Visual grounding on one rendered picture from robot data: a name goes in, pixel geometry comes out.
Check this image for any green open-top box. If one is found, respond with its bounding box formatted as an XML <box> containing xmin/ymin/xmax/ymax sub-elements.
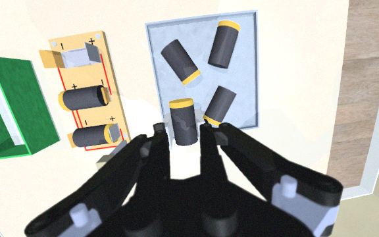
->
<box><xmin>0</xmin><ymin>57</ymin><xmax>61</xmax><ymax>159</ymax></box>

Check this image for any black battery with yellow end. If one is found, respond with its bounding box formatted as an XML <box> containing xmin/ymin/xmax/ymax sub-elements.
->
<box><xmin>168</xmin><ymin>98</ymin><xmax>198</xmax><ymax>146</ymax></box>
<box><xmin>208</xmin><ymin>20</ymin><xmax>240</xmax><ymax>69</ymax></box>
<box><xmin>203</xmin><ymin>86</ymin><xmax>237</xmax><ymax>126</ymax></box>
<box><xmin>58</xmin><ymin>85</ymin><xmax>109</xmax><ymax>111</ymax></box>
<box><xmin>72</xmin><ymin>123</ymin><xmax>114</xmax><ymax>147</ymax></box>
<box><xmin>161</xmin><ymin>39</ymin><xmax>201</xmax><ymax>85</ymax></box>

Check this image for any light blue tray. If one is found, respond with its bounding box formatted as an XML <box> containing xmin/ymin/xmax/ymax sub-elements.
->
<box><xmin>144</xmin><ymin>9</ymin><xmax>259</xmax><ymax>130</ymax></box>

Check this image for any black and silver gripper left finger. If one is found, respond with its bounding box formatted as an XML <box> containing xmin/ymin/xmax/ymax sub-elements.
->
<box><xmin>24</xmin><ymin>113</ymin><xmax>174</xmax><ymax>237</ymax></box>

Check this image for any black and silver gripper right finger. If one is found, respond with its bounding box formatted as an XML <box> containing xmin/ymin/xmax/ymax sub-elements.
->
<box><xmin>194</xmin><ymin>109</ymin><xmax>343</xmax><ymax>237</ymax></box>

